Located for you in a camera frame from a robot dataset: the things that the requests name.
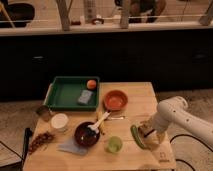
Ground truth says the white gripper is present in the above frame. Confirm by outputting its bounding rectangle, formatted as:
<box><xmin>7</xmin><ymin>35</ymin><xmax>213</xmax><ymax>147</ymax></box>
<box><xmin>139</xmin><ymin>121</ymin><xmax>157</xmax><ymax>138</ymax></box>

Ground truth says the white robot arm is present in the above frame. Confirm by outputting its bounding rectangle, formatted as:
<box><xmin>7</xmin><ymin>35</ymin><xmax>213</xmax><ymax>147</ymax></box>
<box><xmin>142</xmin><ymin>96</ymin><xmax>213</xmax><ymax>146</ymax></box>

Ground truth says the red orange bowl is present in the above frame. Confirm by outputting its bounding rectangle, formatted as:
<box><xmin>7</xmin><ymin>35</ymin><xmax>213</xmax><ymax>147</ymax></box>
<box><xmin>103</xmin><ymin>90</ymin><xmax>128</xmax><ymax>111</ymax></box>

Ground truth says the dark maroon bowl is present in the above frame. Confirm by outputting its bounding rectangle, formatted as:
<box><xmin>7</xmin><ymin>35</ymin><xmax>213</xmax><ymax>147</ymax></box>
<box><xmin>74</xmin><ymin>122</ymin><xmax>100</xmax><ymax>148</ymax></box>

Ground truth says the green cucumber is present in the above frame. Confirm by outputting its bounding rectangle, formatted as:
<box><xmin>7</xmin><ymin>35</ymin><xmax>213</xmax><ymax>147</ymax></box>
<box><xmin>130</xmin><ymin>125</ymin><xmax>146</xmax><ymax>149</ymax></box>

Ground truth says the light green cup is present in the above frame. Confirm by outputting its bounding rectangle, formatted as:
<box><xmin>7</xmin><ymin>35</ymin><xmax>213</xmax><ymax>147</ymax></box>
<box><xmin>106</xmin><ymin>136</ymin><xmax>123</xmax><ymax>153</ymax></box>

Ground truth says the small metal utensil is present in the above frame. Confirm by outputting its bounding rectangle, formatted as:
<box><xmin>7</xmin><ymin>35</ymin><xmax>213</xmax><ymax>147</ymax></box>
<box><xmin>106</xmin><ymin>116</ymin><xmax>125</xmax><ymax>120</ymax></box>

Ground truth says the yellow banana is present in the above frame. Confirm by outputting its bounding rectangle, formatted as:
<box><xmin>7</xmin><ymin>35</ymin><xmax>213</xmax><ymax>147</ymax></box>
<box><xmin>96</xmin><ymin>111</ymin><xmax>105</xmax><ymax>135</ymax></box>

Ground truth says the white plastic spoon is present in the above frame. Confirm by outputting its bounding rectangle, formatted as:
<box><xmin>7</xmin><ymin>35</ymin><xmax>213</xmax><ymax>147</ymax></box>
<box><xmin>88</xmin><ymin>112</ymin><xmax>110</xmax><ymax>133</ymax></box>

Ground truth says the blue grey sponge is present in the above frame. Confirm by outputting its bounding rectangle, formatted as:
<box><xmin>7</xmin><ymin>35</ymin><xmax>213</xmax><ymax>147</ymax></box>
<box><xmin>77</xmin><ymin>90</ymin><xmax>93</xmax><ymax>105</ymax></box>

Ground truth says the orange fruit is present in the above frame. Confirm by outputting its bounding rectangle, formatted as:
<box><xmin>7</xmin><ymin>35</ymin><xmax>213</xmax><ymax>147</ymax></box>
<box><xmin>87</xmin><ymin>80</ymin><xmax>97</xmax><ymax>90</ymax></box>

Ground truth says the grey blue cloth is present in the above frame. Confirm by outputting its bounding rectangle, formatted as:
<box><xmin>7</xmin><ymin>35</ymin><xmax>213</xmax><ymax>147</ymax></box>
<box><xmin>58</xmin><ymin>137</ymin><xmax>88</xmax><ymax>156</ymax></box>

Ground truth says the white round container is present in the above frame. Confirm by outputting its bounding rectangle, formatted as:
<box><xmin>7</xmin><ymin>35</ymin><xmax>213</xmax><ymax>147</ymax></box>
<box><xmin>51</xmin><ymin>113</ymin><xmax>69</xmax><ymax>132</ymax></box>

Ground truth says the green plastic tray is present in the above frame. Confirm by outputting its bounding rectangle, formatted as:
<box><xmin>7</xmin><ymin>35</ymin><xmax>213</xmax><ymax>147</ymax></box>
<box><xmin>45</xmin><ymin>76</ymin><xmax>99</xmax><ymax>111</ymax></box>

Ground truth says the bunch of dark grapes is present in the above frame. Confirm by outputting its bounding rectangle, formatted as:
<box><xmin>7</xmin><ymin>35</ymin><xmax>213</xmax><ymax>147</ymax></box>
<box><xmin>28</xmin><ymin>132</ymin><xmax>54</xmax><ymax>154</ymax></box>

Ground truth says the small metal cup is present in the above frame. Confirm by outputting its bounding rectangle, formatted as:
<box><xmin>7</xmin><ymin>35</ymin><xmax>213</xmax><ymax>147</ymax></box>
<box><xmin>36</xmin><ymin>105</ymin><xmax>51</xmax><ymax>122</ymax></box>

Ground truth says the black chair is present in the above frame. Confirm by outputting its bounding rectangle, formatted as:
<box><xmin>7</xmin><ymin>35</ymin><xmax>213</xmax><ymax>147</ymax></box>
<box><xmin>0</xmin><ymin>0</ymin><xmax>35</xmax><ymax>28</ymax></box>

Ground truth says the black floor cable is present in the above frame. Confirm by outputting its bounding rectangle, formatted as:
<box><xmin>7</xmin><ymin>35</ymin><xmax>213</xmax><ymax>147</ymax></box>
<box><xmin>169</xmin><ymin>133</ymin><xmax>213</xmax><ymax>171</ymax></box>

